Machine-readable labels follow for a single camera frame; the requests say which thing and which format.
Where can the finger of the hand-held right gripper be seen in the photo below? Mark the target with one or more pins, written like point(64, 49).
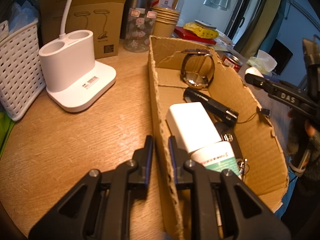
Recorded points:
point(285, 96)

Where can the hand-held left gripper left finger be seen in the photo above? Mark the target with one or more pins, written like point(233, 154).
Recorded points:
point(149, 155)

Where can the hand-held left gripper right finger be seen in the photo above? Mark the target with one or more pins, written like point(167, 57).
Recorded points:
point(172, 155)

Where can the white power bank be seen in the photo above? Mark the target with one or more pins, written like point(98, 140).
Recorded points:
point(192, 125)

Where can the white earbud case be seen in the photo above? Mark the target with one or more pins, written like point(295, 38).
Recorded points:
point(253, 70)

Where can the white green-label bottle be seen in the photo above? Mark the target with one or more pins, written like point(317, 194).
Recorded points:
point(215, 155)

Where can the cardboard box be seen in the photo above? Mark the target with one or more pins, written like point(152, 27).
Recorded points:
point(250, 140)

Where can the black car key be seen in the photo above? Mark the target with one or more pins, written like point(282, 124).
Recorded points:
point(227, 137)

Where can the metal key bunch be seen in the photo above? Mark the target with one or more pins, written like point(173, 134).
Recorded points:
point(241, 166)

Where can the person's right forearm grey sleeve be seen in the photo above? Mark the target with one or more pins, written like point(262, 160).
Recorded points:
point(295, 135)

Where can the person's right hand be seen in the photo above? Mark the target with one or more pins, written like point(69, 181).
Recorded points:
point(310, 130)

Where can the black monitor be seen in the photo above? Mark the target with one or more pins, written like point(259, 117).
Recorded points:
point(282, 55)

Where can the yellow tissue pack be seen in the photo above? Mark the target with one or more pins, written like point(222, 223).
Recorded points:
point(262, 61)

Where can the white air conditioner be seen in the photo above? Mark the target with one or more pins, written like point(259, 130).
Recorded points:
point(301, 5)

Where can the red tin can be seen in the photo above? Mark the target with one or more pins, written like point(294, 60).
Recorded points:
point(231, 61)

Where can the yellow curtain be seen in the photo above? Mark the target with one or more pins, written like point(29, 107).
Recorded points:
point(262, 12)

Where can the stack of papers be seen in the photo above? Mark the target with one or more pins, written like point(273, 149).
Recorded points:
point(225, 41)

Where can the blue printed blanket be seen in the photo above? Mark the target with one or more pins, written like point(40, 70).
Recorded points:
point(290, 192)

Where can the yellow snack packet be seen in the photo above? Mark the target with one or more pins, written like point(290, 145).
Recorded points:
point(202, 32)

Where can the white round case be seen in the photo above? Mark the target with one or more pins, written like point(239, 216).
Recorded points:
point(205, 23)

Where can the floral print glass jar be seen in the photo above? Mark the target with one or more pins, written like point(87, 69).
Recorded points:
point(137, 35)

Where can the red flat box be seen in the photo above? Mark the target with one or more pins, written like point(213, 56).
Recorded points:
point(181, 33)

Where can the white desk lamp base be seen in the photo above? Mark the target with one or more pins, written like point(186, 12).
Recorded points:
point(72, 60)

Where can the stack of paper cups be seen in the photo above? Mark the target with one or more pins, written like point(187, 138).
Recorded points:
point(162, 27)

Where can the printed cardboard lamp carton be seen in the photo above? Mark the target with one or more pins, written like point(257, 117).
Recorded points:
point(107, 25)

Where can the green cloth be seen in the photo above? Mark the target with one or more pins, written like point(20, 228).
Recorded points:
point(3, 133)

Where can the white woven plastic basket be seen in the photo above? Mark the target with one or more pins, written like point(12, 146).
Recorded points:
point(20, 67)

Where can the blue plastic bag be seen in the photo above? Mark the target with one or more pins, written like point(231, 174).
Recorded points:
point(22, 15)

